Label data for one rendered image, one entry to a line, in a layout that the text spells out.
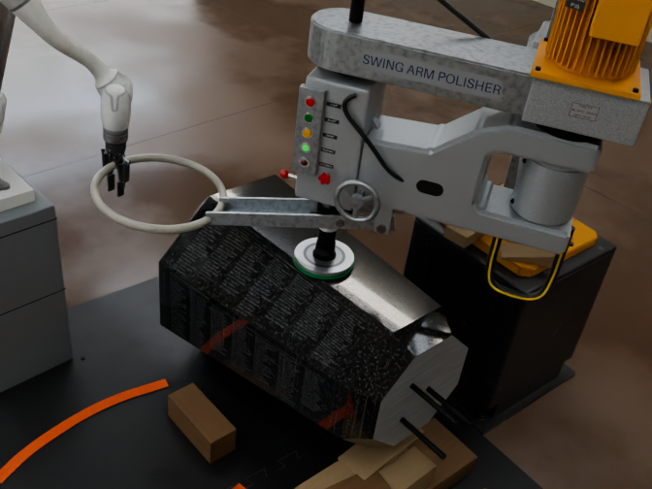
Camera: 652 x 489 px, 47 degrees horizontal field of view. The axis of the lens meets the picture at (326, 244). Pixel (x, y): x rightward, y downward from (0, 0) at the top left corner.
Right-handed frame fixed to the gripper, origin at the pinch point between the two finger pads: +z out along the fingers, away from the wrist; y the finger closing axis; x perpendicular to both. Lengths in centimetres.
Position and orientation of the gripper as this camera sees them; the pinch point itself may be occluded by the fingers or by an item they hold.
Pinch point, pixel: (115, 185)
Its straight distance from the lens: 302.1
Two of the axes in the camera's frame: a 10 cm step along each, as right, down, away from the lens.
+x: 5.5, -4.3, 7.2
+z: -1.6, 7.9, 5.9
